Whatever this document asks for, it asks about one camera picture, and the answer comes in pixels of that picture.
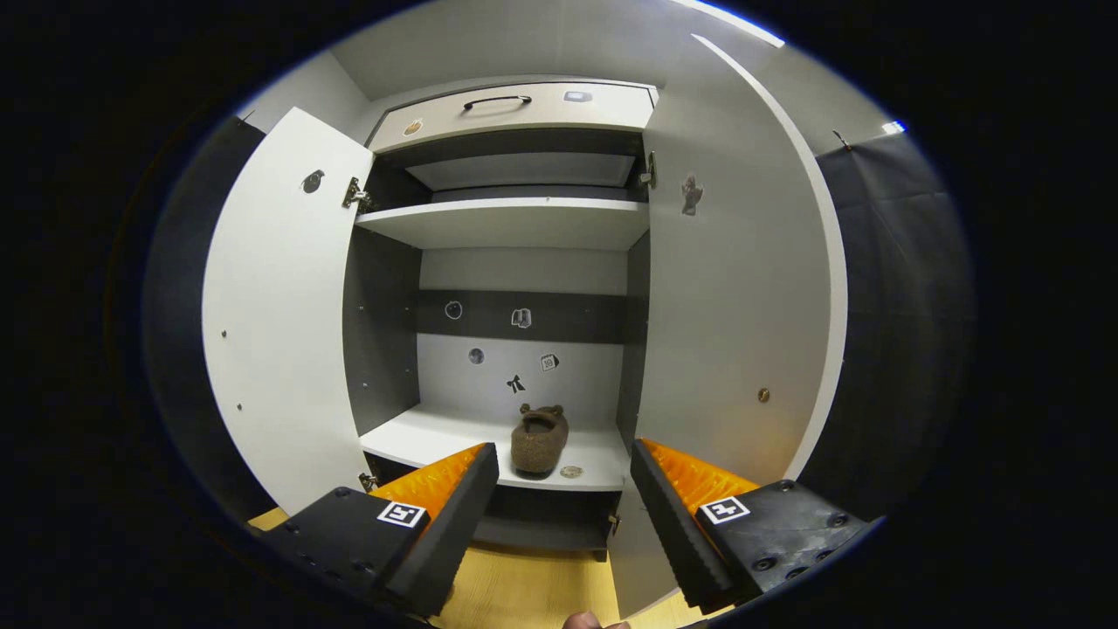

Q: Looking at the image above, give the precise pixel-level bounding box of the white cabinet door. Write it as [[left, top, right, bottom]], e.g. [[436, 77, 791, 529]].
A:
[[609, 33, 850, 617], [203, 107, 376, 516]]

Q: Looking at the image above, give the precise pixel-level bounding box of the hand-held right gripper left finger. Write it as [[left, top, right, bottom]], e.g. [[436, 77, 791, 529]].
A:
[[262, 441, 500, 618]]

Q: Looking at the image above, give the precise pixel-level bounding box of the long ceiling light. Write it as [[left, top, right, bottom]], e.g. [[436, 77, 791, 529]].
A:
[[673, 0, 785, 49]]

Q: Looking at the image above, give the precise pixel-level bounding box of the brown fuzzy shoe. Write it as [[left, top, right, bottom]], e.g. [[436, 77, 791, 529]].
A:
[[510, 403, 570, 479]]

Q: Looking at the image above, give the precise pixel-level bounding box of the beige cabinet drawer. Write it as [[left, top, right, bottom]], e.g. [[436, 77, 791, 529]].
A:
[[367, 81, 658, 155]]

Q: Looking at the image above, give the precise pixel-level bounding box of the white shoe cabinet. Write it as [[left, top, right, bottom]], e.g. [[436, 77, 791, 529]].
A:
[[342, 77, 660, 562]]

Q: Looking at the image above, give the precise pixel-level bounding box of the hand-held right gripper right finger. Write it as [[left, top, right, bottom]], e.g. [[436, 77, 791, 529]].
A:
[[629, 437, 883, 615]]

